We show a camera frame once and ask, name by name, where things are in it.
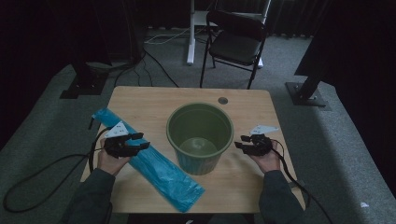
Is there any person's right hand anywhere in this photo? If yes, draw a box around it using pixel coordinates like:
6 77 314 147
248 139 283 175

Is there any person's left hand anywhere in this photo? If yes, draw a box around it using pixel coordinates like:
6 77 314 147
96 138 132 177

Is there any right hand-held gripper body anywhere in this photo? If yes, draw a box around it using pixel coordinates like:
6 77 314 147
246 124 280 157

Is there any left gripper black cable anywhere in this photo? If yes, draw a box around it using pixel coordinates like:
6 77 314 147
2 126 111 215

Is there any dark curtain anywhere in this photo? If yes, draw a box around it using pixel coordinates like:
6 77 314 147
136 0 331 39

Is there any white floor cable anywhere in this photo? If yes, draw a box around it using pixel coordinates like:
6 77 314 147
144 27 191 45

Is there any green plastic bin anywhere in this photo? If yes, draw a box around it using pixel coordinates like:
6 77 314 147
165 102 235 176

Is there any white desk frame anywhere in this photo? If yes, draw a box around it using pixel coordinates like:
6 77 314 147
186 0 272 69

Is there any black metal stand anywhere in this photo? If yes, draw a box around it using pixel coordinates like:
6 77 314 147
285 74 328 108
59 59 110 100

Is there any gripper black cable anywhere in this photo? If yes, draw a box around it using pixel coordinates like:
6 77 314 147
270 139 334 224
2 126 111 215

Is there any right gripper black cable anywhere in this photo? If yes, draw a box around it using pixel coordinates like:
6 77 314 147
270 139 334 224

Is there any black floor cable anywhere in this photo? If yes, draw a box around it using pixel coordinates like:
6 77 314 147
113 57 154 88
143 49 180 89

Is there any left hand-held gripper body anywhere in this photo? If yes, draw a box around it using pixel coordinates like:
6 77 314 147
103 120 135 159

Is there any blue plastic trash bag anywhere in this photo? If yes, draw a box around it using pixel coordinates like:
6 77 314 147
92 107 206 214

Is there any black folding chair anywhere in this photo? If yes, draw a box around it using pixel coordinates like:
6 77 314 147
199 9 268 91

